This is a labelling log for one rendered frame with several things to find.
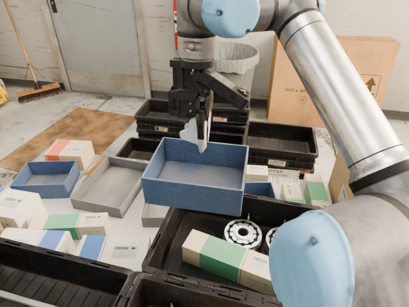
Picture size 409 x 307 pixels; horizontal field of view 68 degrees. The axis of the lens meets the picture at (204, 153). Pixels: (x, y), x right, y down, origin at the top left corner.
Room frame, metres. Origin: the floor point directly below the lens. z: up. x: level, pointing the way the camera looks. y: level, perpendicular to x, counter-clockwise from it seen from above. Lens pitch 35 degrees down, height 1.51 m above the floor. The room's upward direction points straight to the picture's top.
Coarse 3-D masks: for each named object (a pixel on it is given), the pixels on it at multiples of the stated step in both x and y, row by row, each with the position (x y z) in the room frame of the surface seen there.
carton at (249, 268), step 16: (192, 240) 0.50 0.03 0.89; (208, 240) 0.50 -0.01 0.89; (224, 240) 0.50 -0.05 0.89; (192, 256) 0.47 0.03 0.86; (208, 256) 0.46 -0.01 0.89; (224, 256) 0.46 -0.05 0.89; (240, 256) 0.46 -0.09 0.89; (256, 256) 0.46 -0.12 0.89; (224, 272) 0.44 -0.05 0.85; (240, 272) 0.42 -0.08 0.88; (256, 272) 0.41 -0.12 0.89; (256, 288) 0.40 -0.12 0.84; (272, 288) 0.39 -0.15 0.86
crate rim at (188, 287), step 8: (136, 280) 0.37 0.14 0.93; (152, 280) 0.37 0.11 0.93; (160, 280) 0.37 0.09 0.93; (168, 280) 0.37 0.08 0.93; (176, 280) 0.37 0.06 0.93; (136, 288) 0.35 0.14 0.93; (184, 288) 0.35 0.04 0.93; (192, 288) 0.35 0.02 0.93; (200, 288) 0.35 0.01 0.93; (208, 288) 0.35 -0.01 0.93; (128, 296) 0.33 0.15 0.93; (208, 296) 0.34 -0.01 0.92; (216, 296) 0.33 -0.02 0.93; (224, 296) 0.34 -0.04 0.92; (232, 296) 0.33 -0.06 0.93; (240, 296) 0.33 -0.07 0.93; (128, 304) 0.32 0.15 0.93; (240, 304) 0.32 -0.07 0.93; (248, 304) 0.32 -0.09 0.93; (256, 304) 0.32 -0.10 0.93; (264, 304) 0.32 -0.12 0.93; (272, 304) 0.32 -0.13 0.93
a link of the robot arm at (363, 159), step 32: (288, 0) 0.54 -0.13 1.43; (320, 0) 0.56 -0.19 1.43; (288, 32) 0.51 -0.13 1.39; (320, 32) 0.48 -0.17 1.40; (320, 64) 0.44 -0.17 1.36; (320, 96) 0.42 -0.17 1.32; (352, 96) 0.39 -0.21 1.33; (352, 128) 0.36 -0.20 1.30; (384, 128) 0.35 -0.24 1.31; (352, 160) 0.34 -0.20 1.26; (384, 160) 0.31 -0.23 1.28; (352, 192) 0.32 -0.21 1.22; (384, 192) 0.28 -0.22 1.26
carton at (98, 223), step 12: (36, 216) 0.71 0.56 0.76; (48, 216) 0.71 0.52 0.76; (60, 216) 0.71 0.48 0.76; (72, 216) 0.71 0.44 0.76; (84, 216) 0.71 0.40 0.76; (96, 216) 0.71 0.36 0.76; (108, 216) 0.72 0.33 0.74; (36, 228) 0.65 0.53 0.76; (48, 228) 0.66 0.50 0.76; (60, 228) 0.66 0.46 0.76; (72, 228) 0.66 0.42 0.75; (84, 228) 0.66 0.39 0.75; (96, 228) 0.66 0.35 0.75; (108, 228) 0.70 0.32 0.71
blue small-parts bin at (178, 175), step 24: (168, 144) 0.60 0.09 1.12; (192, 144) 0.59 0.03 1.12; (216, 144) 0.58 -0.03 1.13; (168, 168) 0.57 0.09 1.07; (192, 168) 0.57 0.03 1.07; (216, 168) 0.57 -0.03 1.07; (240, 168) 0.57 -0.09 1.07; (144, 192) 0.46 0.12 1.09; (168, 192) 0.45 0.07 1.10; (192, 192) 0.44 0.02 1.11; (216, 192) 0.43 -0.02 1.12; (240, 192) 0.42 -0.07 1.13
